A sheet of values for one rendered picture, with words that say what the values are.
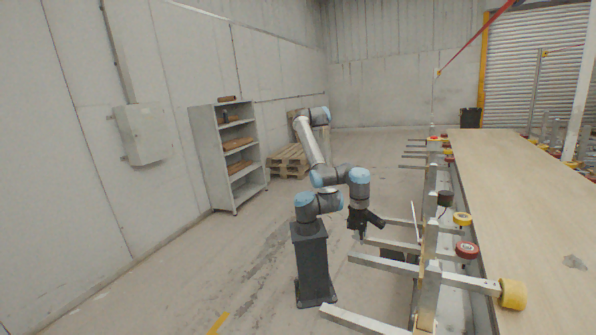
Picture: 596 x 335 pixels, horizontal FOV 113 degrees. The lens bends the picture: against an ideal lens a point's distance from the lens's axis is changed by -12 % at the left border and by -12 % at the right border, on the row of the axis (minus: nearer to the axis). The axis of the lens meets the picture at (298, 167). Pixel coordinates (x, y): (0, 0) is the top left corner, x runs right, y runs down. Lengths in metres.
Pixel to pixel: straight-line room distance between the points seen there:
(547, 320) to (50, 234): 2.98
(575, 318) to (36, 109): 3.15
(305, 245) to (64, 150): 2.18
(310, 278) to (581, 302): 1.38
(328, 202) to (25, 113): 2.40
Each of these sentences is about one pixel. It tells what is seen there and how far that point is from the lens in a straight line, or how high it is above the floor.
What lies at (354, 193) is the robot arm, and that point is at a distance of 1.02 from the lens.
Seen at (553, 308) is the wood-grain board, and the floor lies 0.90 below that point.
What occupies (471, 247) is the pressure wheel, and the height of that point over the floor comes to 0.91.
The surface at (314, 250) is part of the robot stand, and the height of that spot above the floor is 0.49.
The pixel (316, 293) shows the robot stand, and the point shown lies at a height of 0.09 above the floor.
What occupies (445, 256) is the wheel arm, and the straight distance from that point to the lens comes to 1.14.
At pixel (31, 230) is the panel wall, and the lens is 2.69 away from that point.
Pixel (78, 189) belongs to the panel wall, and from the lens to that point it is 2.73.
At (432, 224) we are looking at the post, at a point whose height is 1.12.
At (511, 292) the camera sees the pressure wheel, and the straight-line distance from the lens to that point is 0.90.
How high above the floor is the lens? 1.54
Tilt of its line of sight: 18 degrees down
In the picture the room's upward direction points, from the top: 7 degrees counter-clockwise
